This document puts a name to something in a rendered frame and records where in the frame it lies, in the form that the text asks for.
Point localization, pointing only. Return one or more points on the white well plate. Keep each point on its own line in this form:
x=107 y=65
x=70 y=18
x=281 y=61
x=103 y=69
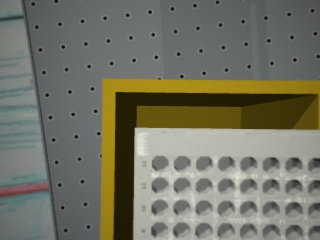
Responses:
x=193 y=175

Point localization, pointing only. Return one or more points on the yellow open-top bin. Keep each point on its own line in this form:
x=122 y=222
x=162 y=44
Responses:
x=206 y=104

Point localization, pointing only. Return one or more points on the grey perforated base plate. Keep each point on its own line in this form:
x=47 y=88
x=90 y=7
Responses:
x=74 y=44

